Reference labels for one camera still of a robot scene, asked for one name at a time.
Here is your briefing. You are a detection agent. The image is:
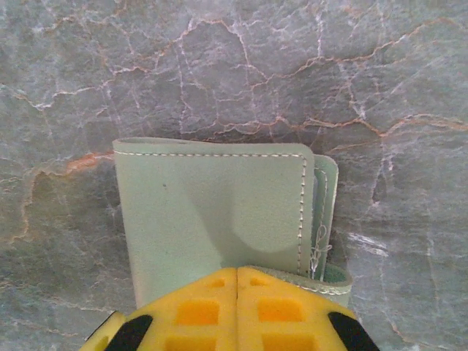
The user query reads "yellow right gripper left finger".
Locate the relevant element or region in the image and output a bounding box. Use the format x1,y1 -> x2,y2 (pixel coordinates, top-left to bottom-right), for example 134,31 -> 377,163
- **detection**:
105,266 -> 239,351

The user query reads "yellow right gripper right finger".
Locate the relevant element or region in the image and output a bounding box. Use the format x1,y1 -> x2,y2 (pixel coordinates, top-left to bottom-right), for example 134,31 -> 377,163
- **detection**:
236,266 -> 381,351

